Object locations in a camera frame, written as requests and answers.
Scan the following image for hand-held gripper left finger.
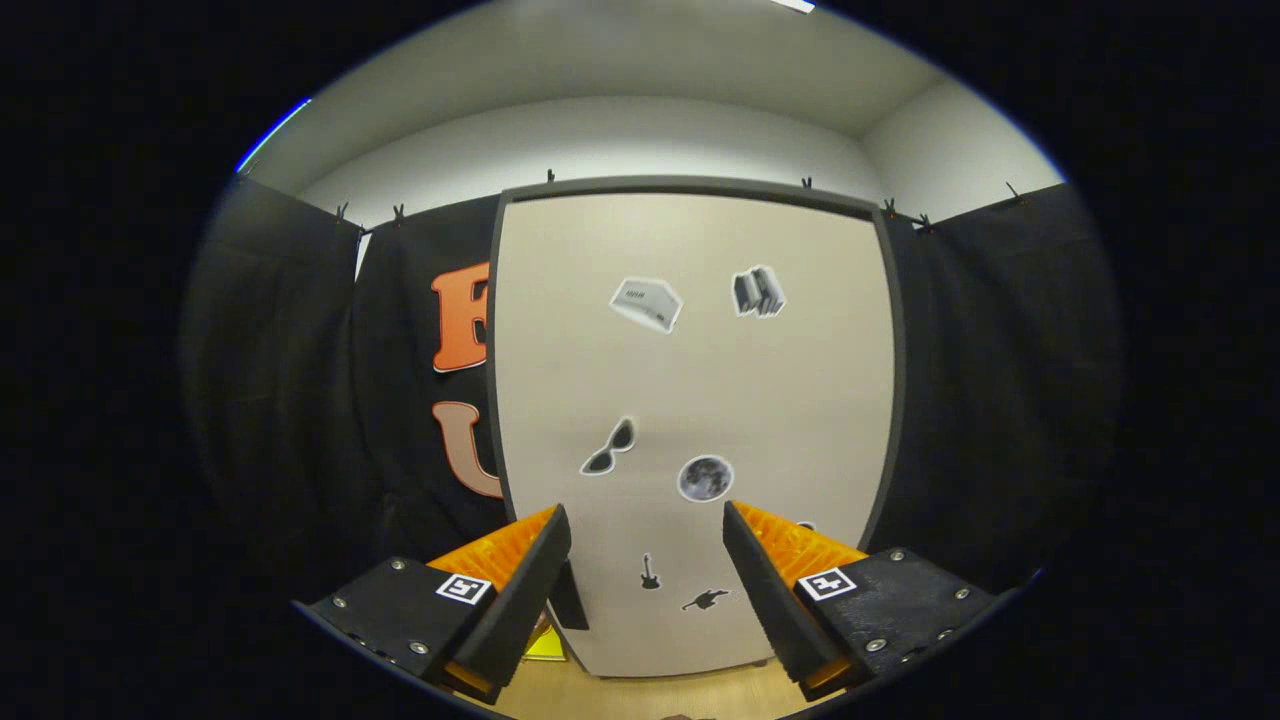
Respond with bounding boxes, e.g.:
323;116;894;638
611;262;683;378
293;504;574;707

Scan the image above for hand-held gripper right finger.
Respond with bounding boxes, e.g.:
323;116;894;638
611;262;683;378
723;499;1000;702

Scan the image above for beige shoe cabinet door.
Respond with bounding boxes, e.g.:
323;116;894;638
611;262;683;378
495;192;896;679

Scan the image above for grey shoe cabinet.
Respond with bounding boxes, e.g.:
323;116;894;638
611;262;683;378
485;175;908;681

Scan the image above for black backdrop cloth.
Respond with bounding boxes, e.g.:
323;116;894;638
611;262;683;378
180;175;1121;621

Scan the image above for row of black cloth clips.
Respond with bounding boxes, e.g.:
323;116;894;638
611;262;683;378
335;168;1026;233

